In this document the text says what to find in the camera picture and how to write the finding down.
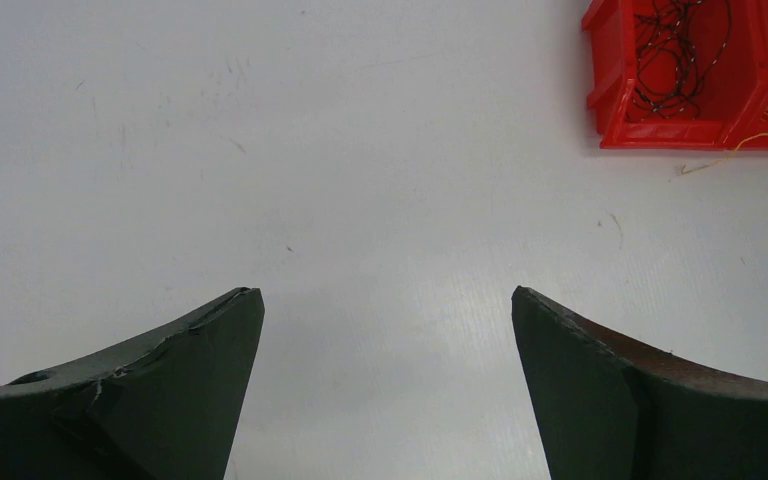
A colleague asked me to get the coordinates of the left red bin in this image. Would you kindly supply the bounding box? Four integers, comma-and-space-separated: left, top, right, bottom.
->
581, 1, 766, 150

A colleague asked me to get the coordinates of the black wire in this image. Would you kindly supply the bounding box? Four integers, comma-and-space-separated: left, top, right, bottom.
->
629, 0, 734, 122

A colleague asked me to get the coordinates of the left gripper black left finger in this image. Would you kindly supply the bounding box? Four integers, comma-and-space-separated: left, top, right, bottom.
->
0, 288, 265, 479

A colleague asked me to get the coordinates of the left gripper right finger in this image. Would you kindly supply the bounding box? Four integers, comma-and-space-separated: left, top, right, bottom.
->
512, 287, 768, 479

